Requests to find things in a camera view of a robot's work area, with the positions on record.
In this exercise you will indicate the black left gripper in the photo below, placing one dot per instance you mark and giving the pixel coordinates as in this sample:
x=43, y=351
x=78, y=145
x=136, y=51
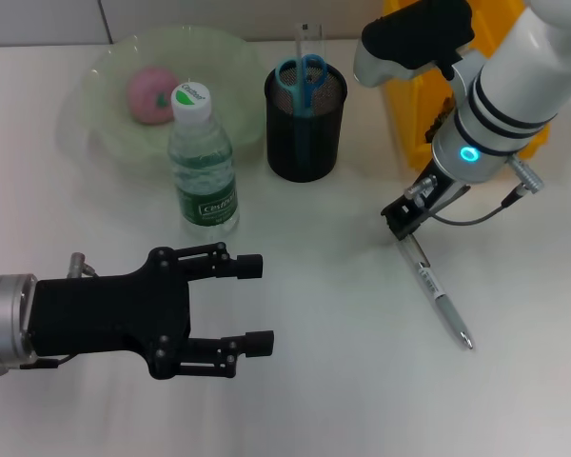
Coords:
x=109, y=314

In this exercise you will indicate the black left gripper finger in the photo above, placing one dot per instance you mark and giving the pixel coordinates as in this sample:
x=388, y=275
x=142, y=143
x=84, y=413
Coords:
x=259, y=343

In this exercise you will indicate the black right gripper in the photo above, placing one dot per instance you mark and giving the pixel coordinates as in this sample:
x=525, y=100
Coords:
x=440, y=192

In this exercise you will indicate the clear water bottle green label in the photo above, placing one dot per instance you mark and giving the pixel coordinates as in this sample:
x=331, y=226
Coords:
x=204, y=209

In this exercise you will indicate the grey and white pen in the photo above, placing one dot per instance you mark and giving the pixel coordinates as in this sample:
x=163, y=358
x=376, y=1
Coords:
x=449, y=314

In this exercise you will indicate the clear plastic ruler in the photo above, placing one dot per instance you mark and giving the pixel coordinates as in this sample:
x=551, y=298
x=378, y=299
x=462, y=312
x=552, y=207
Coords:
x=309, y=40

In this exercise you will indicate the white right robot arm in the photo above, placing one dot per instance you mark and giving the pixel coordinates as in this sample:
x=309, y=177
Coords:
x=528, y=71

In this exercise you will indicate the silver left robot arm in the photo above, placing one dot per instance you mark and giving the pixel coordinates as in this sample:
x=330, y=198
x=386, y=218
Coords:
x=5, y=319

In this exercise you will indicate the black mesh pen cup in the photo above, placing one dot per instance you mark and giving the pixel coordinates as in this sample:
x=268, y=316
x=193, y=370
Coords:
x=300, y=152

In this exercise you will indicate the pink peach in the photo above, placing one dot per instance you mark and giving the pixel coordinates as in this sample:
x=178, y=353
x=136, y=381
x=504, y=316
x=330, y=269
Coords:
x=145, y=95

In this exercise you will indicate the green glass fruit plate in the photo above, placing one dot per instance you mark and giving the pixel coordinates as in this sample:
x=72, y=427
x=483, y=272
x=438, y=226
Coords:
x=219, y=62

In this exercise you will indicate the yellow plastic storage bin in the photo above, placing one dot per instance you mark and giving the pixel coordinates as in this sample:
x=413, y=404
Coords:
x=409, y=119

